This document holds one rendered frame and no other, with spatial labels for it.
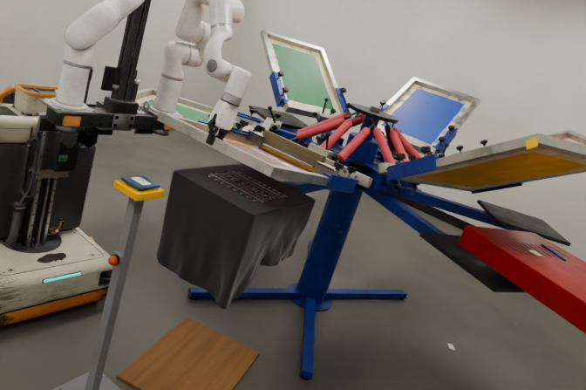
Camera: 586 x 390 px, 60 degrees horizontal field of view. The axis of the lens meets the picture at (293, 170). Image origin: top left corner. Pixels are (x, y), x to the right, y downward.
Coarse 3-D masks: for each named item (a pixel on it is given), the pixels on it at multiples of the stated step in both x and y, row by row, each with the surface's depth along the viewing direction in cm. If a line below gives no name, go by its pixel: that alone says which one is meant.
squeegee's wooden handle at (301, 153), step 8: (264, 136) 249; (272, 136) 247; (280, 136) 245; (272, 144) 247; (280, 144) 245; (288, 144) 243; (296, 144) 241; (288, 152) 242; (296, 152) 240; (304, 152) 238; (312, 152) 236; (304, 160) 238; (312, 160) 236; (320, 160) 234
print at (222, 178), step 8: (208, 176) 218; (216, 176) 221; (224, 176) 224; (232, 176) 227; (240, 176) 231; (248, 176) 234; (224, 184) 214; (232, 184) 217; (240, 184) 220; (248, 184) 224; (256, 184) 227; (264, 184) 231; (240, 192) 211; (248, 192) 214; (256, 192) 217; (264, 192) 220; (272, 192) 224; (280, 192) 227; (256, 200) 208; (264, 200) 211
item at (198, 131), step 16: (160, 112) 202; (176, 128) 198; (192, 128) 194; (208, 144) 190; (224, 144) 186; (256, 144) 263; (240, 160) 183; (256, 160) 179; (272, 176) 177; (288, 176) 187; (304, 176) 198; (320, 176) 210
